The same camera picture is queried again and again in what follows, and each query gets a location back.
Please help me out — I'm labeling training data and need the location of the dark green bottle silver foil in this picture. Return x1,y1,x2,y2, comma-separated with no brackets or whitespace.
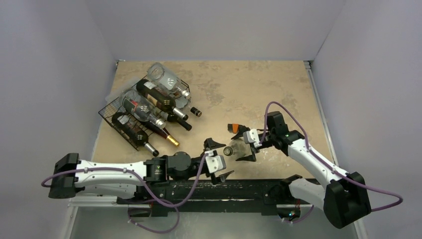
136,79,188,120

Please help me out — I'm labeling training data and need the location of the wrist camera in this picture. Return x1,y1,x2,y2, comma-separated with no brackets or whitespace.
205,150,226,174
242,129,262,148

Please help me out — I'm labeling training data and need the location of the top clear bottle silver cap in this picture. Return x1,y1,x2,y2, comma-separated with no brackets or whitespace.
147,62,191,99

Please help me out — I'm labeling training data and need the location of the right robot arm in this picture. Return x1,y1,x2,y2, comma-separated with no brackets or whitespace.
227,112,372,229

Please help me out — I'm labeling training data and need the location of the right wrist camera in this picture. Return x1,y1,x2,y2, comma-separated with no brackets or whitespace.
242,129,262,148

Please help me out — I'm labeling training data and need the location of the orange hex key set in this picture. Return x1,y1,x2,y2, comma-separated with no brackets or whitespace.
227,123,244,134

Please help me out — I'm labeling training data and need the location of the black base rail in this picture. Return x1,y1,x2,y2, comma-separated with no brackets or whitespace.
116,175,310,218

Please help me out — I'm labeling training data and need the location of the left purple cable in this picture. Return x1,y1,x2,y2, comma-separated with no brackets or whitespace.
41,151,215,209

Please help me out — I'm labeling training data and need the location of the red wine bottle gold foil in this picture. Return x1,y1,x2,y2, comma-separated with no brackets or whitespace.
142,121,180,147

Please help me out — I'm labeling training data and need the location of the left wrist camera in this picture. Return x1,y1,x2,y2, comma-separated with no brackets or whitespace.
205,150,226,174

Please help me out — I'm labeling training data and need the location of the dark bottle black cap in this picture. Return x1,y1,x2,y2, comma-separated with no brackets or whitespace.
167,114,192,131

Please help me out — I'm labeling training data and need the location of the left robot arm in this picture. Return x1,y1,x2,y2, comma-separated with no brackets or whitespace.
41,138,231,204

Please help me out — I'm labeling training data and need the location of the dark bottle grey foil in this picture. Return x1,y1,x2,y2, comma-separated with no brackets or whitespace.
111,112,159,156

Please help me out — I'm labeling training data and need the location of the clear flat bottle black cap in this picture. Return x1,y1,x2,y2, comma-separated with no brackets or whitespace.
175,97,202,117

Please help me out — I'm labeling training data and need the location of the tall clear bottle no cap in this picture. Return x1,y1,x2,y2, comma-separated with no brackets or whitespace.
223,139,252,160

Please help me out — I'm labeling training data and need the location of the clear round bottle silver cap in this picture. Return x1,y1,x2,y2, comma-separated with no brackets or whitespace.
118,88,166,128

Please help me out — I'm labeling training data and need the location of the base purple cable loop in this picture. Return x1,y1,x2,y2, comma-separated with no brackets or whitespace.
127,198,181,234

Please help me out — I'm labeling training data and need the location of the black wire wine rack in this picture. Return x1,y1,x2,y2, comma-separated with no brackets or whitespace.
99,85,192,156

